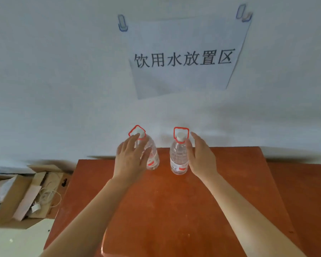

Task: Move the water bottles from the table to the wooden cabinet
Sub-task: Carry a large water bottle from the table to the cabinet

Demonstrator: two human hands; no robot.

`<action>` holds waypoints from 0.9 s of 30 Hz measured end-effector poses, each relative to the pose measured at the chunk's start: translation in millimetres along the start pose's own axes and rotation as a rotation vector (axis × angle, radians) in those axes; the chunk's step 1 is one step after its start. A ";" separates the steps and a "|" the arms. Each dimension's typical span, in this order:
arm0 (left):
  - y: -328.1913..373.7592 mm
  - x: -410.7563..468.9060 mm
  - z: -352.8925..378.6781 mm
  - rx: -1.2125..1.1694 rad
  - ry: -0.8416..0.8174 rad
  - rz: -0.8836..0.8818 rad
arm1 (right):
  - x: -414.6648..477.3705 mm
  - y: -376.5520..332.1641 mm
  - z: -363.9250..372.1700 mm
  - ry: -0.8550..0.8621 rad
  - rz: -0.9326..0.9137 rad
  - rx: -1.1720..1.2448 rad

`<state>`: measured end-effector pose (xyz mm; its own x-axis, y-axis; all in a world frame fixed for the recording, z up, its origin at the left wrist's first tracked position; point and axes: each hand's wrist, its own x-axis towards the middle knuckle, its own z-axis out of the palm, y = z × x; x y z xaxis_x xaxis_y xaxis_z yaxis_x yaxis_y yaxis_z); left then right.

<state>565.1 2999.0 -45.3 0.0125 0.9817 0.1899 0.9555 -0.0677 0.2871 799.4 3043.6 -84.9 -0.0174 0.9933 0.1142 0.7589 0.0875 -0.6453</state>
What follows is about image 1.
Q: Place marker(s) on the person's right hand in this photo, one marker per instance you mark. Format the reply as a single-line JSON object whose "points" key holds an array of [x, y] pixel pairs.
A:
{"points": [[203, 160]]}

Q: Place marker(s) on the person's left hand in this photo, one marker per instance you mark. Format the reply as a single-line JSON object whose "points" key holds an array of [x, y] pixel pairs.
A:
{"points": [[128, 163]]}

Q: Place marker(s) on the orange wooden cabinet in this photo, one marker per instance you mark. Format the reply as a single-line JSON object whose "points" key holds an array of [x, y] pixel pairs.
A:
{"points": [[176, 211]]}

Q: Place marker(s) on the person's left forearm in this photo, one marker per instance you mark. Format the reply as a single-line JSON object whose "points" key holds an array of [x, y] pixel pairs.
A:
{"points": [[91, 224]]}

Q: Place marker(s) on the person's right forearm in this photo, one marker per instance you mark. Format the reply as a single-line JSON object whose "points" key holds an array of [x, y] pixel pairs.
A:
{"points": [[246, 219]]}

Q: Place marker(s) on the white paper sign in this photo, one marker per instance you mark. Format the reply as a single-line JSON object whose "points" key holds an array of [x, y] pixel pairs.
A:
{"points": [[182, 80]]}

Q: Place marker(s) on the transparent adhesive clip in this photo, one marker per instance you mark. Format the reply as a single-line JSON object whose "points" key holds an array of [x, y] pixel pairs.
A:
{"points": [[240, 11], [122, 24]]}

